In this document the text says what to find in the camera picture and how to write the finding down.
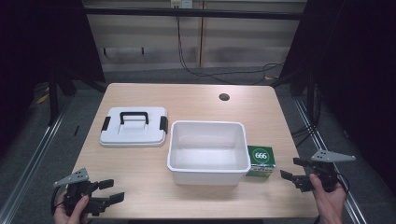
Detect green cardboard box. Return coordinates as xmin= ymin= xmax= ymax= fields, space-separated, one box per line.
xmin=245 ymin=145 xmax=277 ymax=179

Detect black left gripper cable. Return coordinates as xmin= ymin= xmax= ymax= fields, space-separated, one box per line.
xmin=50 ymin=186 xmax=65 ymax=217

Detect person's right hand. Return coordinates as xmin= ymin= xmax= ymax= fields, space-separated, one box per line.
xmin=308 ymin=173 xmax=347 ymax=224

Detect black cable along wall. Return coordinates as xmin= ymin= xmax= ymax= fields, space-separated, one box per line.
xmin=176 ymin=16 xmax=285 ymax=86

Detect dark curtain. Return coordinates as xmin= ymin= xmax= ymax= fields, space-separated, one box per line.
xmin=0 ymin=0 xmax=106 ymax=157
xmin=278 ymin=0 xmax=396 ymax=197

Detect black horizontal metal bar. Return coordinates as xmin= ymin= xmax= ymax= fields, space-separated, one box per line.
xmin=83 ymin=7 xmax=308 ymax=21

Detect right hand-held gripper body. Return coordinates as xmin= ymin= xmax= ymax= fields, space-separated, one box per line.
xmin=293 ymin=149 xmax=357 ymax=193

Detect person's left hand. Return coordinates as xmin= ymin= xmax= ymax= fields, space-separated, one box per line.
xmin=52 ymin=190 xmax=91 ymax=224

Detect white lid with black handle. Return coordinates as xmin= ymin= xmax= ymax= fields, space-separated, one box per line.
xmin=99 ymin=105 xmax=169 ymax=148

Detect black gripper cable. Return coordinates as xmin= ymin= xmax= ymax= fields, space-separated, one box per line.
xmin=50 ymin=186 xmax=65 ymax=217
xmin=335 ymin=172 xmax=351 ymax=197

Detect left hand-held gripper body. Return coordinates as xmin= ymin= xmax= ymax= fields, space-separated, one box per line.
xmin=52 ymin=167 xmax=109 ymax=217

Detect white wall socket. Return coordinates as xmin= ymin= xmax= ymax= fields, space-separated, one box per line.
xmin=170 ymin=0 xmax=194 ymax=9

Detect black cables on floor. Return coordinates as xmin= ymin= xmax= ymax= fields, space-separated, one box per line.
xmin=290 ymin=123 xmax=319 ymax=148

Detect aluminium floor rail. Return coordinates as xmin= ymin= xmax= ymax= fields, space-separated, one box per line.
xmin=0 ymin=101 xmax=73 ymax=224
xmin=293 ymin=97 xmax=369 ymax=224

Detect white plastic storage box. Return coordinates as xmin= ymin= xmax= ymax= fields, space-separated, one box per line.
xmin=166 ymin=119 xmax=252 ymax=187

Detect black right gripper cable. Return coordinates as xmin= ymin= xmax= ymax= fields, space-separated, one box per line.
xmin=335 ymin=172 xmax=351 ymax=197

